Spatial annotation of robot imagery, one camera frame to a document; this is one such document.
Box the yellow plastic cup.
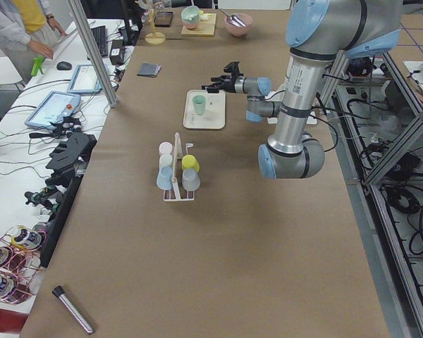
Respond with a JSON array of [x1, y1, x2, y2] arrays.
[[181, 154, 200, 173]]

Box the white wire cup rack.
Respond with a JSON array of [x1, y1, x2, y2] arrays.
[[162, 132, 195, 202]]

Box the pink bowl with ice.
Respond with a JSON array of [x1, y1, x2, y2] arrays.
[[224, 13, 254, 38]]

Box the pink plastic cup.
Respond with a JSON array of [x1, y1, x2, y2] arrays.
[[159, 142, 173, 156]]

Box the grey plastic cup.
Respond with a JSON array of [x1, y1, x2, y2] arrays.
[[182, 168, 200, 192]]

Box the green plastic cup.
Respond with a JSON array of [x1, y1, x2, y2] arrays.
[[192, 94, 207, 115]]

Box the cream white plastic cup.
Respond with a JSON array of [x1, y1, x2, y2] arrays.
[[159, 154, 173, 170]]

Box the blue teach pendant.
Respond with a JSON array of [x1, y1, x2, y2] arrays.
[[67, 64, 102, 95], [25, 91, 81, 130]]

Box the blue teach pendant near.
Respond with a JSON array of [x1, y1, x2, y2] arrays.
[[25, 91, 81, 130]]

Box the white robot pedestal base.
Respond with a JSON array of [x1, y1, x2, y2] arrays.
[[264, 63, 320, 125]]

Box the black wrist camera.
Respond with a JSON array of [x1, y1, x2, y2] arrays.
[[223, 61, 243, 77]]

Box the person in white shirt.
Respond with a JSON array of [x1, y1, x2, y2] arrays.
[[0, 0, 66, 82]]

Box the wooden mug tree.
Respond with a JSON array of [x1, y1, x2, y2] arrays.
[[136, 0, 166, 45]]

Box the blue plastic cup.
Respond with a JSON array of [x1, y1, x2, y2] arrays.
[[156, 166, 173, 191]]

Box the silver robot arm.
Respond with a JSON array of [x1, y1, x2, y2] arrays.
[[205, 1, 403, 179]]

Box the black computer mouse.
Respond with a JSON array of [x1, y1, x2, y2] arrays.
[[56, 61, 73, 71]]

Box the black tool stand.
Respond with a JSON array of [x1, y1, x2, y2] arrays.
[[25, 132, 97, 268]]

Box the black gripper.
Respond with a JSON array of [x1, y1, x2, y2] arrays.
[[202, 75, 237, 94]]

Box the black keyboard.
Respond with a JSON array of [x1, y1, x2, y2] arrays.
[[91, 25, 109, 58]]

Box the person's hand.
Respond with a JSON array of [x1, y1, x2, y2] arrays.
[[27, 39, 54, 59]]

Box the metal scoop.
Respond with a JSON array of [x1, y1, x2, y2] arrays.
[[219, 8, 246, 27]]

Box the cream rabbit tray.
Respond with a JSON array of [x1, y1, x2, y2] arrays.
[[183, 89, 226, 130]]

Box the blue teach pendant far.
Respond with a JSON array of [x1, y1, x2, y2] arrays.
[[67, 64, 102, 95]]

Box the metal tube black cap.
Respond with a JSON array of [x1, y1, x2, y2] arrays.
[[52, 285, 94, 334]]

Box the grey folded cloth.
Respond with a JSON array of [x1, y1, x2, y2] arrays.
[[137, 62, 161, 77]]

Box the aluminium frame post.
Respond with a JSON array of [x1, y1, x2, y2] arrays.
[[67, 0, 118, 108]]

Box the stacked green bowls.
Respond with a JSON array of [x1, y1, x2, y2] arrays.
[[181, 6, 200, 30]]

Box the bamboo cutting board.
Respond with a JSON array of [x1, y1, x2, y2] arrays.
[[181, 13, 217, 37]]

